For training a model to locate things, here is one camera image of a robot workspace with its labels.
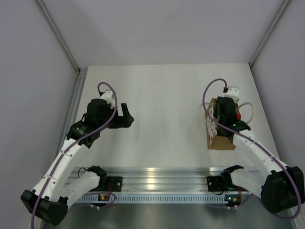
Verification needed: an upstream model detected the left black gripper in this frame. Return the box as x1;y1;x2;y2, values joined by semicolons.
97;103;133;131

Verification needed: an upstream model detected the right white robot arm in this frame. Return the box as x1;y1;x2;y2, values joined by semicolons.
213;96;305;214

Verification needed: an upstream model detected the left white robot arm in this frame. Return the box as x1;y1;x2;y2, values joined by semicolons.
20;98;134;226

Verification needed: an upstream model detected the watermelon print canvas bag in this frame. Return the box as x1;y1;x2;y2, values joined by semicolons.
198;98;236;151

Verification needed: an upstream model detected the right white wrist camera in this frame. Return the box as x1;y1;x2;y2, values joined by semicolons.
223;86;240;103

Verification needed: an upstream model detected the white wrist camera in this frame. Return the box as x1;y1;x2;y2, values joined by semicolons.
100;90;115;107
223;86;240;103

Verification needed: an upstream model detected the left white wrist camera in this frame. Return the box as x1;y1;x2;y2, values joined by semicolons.
100;90;115;107

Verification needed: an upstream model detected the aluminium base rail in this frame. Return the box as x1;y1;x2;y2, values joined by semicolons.
39;167;265;193

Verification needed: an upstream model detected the white slotted cable duct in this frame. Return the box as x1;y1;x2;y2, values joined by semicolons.
78;193;229;204

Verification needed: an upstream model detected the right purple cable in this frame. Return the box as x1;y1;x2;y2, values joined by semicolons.
203;78;302;219

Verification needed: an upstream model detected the purple cable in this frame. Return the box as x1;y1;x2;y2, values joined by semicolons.
30;82;118;229
203;78;302;219

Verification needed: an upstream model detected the right aluminium corner post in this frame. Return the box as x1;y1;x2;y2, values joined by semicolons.
248;0;292;69

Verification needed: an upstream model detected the aluminium corner post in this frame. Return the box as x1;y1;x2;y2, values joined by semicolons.
248;0;292;69
34;0;80;73

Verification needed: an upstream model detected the left aluminium corner post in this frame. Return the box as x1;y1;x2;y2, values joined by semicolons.
34;0;80;73

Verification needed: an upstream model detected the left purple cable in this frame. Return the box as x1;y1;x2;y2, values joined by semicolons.
30;82;118;229

